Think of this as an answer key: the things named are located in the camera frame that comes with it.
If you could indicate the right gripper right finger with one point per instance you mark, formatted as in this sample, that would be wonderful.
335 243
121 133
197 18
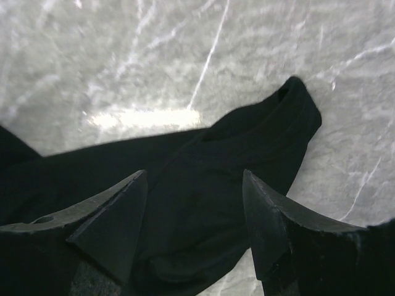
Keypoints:
297 251

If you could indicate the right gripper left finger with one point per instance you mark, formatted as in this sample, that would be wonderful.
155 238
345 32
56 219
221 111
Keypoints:
85 249

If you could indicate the black floral t shirt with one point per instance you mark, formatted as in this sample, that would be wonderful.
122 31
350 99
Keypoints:
193 230

